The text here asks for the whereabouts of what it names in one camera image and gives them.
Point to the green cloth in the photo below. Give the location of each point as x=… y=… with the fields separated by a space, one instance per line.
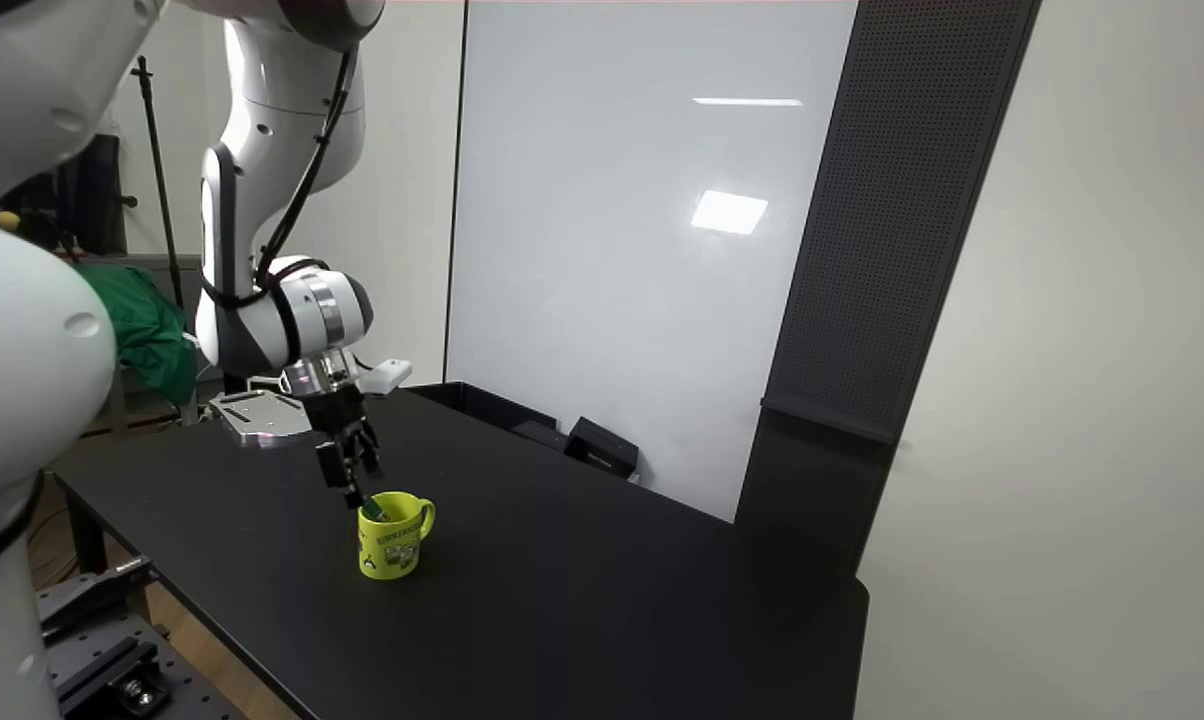
x=153 y=342

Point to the yellow-green mug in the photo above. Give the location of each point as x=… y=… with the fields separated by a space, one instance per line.
x=391 y=548

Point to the small black box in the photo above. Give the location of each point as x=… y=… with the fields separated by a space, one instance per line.
x=601 y=449

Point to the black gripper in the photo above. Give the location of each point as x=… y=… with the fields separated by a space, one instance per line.
x=338 y=412

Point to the large whiteboard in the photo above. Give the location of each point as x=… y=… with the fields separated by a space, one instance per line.
x=625 y=267

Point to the black perforated breadboard table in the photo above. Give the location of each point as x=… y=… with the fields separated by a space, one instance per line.
x=104 y=653

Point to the black tripod stand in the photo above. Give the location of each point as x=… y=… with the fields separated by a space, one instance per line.
x=161 y=175

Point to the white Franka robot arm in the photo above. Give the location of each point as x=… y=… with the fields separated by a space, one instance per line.
x=25 y=360

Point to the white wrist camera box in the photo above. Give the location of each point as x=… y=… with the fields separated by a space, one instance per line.
x=385 y=371

